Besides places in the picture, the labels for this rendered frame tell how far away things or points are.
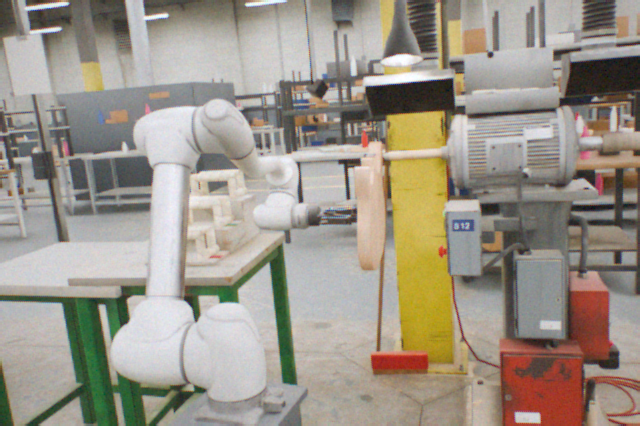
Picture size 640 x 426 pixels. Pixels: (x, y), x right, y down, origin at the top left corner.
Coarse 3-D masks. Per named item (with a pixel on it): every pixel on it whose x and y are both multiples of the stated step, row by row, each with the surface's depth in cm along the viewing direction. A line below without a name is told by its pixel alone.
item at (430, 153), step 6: (414, 150) 199; (420, 150) 198; (426, 150) 198; (432, 150) 197; (438, 150) 196; (390, 156) 200; (396, 156) 200; (402, 156) 199; (408, 156) 199; (414, 156) 198; (420, 156) 198; (426, 156) 198; (432, 156) 197; (438, 156) 197
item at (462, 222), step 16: (448, 208) 170; (464, 208) 168; (480, 208) 169; (448, 224) 167; (464, 224) 166; (480, 224) 165; (448, 240) 168; (464, 240) 167; (480, 240) 166; (448, 256) 170; (464, 256) 168; (480, 256) 167; (448, 272) 171; (464, 272) 169; (480, 272) 168
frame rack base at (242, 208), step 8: (232, 200) 228; (240, 200) 228; (248, 200) 233; (200, 208) 232; (208, 208) 231; (232, 208) 228; (240, 208) 227; (248, 208) 233; (200, 216) 233; (208, 216) 232; (240, 216) 228; (248, 216) 232; (248, 224) 232; (248, 232) 232; (256, 232) 240; (248, 240) 232
